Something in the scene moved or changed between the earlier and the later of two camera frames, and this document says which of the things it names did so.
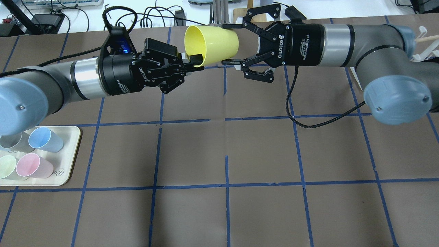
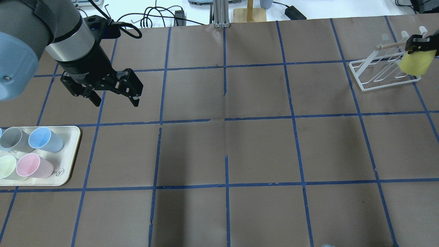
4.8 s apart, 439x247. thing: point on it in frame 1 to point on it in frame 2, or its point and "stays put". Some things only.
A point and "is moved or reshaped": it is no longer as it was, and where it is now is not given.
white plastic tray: x=64 y=161 stays put
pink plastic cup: x=30 y=164 stays put
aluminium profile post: x=221 y=10 stays put
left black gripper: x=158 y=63 to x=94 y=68
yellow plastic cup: x=216 y=44 is moved or reshaped
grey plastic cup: x=18 y=141 stays put
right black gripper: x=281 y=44 to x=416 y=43
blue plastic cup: x=42 y=138 stays put
